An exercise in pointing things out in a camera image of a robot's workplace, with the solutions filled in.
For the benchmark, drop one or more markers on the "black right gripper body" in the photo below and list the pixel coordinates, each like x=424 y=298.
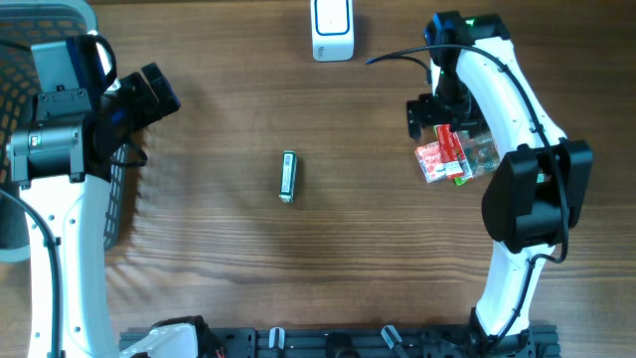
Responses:
x=449 y=105

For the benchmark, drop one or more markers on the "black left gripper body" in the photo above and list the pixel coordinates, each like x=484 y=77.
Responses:
x=136 y=104

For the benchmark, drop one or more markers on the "red stick packet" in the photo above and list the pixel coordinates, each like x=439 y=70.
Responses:
x=449 y=156

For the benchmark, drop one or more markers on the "green snack bag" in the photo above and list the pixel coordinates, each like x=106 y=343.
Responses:
x=478 y=155

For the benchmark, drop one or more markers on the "red white candy pack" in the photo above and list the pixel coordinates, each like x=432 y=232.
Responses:
x=430 y=161

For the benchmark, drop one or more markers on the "green white gum pack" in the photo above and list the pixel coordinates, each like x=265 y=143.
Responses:
x=288 y=176

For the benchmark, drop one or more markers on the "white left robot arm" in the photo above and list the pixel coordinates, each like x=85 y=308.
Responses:
x=64 y=160

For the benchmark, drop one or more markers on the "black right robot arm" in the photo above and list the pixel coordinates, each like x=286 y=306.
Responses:
x=536 y=193

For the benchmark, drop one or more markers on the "white barcode scanner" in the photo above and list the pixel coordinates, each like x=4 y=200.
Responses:
x=332 y=25

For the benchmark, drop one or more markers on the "grey plastic basket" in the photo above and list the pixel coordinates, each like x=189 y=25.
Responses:
x=28 y=22

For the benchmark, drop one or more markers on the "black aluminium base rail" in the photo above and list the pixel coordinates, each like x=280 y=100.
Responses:
x=427 y=342

